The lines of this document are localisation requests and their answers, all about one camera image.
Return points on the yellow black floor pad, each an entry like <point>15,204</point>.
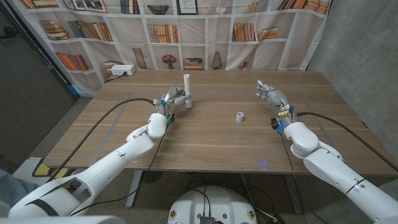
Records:
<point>42,170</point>

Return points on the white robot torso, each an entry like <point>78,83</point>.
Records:
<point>214,202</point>

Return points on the white power strip box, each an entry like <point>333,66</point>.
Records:
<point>122,69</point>

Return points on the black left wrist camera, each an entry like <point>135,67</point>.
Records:
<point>171,118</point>

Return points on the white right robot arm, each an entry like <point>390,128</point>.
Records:
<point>335,174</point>

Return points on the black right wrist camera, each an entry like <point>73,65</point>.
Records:
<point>276,124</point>

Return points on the printed bookshelf backdrop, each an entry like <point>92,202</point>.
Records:
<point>192,53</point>

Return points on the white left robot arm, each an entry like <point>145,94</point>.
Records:
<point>102,168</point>

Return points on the white PVC pipe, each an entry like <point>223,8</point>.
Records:
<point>187,82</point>

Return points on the white PVC connector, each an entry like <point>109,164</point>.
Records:
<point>239,117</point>

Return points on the person's leg in jeans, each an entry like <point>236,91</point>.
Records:
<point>12,189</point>

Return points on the grey table leg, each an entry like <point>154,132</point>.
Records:
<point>293,196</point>
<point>134,189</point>

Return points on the black round floor object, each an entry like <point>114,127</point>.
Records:
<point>153,176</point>

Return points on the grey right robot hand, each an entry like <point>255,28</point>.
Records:
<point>278,101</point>

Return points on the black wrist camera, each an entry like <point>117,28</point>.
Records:
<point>171,118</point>
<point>276,124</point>

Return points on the grey torso port block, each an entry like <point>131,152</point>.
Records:
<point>206,220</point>

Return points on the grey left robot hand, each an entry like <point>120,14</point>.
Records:
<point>169,99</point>

